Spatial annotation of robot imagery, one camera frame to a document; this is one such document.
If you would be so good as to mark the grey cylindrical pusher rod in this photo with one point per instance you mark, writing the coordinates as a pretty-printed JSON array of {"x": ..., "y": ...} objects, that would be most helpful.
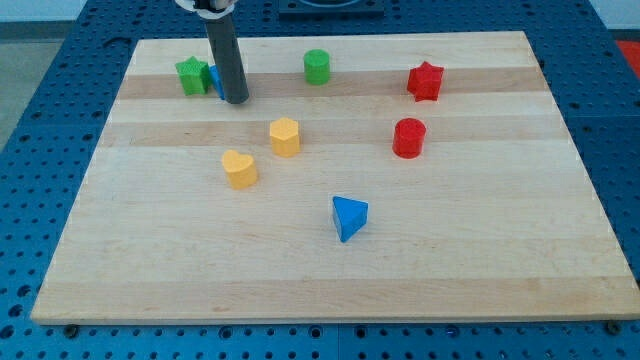
[{"x": 226, "y": 53}]

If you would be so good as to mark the white rod mount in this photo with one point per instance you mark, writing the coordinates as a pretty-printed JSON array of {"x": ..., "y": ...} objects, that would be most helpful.
[{"x": 208, "y": 9}]

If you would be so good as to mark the blue triangle block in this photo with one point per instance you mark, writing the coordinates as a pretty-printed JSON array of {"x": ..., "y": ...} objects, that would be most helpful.
[{"x": 349, "y": 216}]

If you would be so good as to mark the blue block behind rod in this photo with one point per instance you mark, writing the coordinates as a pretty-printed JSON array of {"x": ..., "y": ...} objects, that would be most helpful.
[{"x": 216, "y": 81}]

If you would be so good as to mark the green star block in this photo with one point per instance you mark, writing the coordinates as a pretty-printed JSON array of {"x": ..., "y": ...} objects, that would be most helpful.
[{"x": 194, "y": 76}]

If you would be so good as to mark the green cylinder block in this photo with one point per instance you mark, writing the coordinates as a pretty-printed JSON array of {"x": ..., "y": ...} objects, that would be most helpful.
[{"x": 316, "y": 66}]

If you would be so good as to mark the yellow hexagon block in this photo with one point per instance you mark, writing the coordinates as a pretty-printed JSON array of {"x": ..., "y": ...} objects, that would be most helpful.
[{"x": 285, "y": 137}]

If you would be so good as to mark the yellow heart block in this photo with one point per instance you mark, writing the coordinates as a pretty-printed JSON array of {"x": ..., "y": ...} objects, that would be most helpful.
[{"x": 240, "y": 169}]

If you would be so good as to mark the red star block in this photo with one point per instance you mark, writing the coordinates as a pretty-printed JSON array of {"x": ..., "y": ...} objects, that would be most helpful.
[{"x": 424, "y": 82}]

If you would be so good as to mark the red cylinder block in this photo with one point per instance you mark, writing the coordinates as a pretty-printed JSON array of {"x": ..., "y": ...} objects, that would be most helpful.
[{"x": 408, "y": 139}]

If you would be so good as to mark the wooden board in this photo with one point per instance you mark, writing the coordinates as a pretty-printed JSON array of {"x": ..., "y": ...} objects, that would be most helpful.
[{"x": 496, "y": 219}]

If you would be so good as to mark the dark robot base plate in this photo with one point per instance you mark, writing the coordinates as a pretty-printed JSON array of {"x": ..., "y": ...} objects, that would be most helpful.
[{"x": 294, "y": 9}]

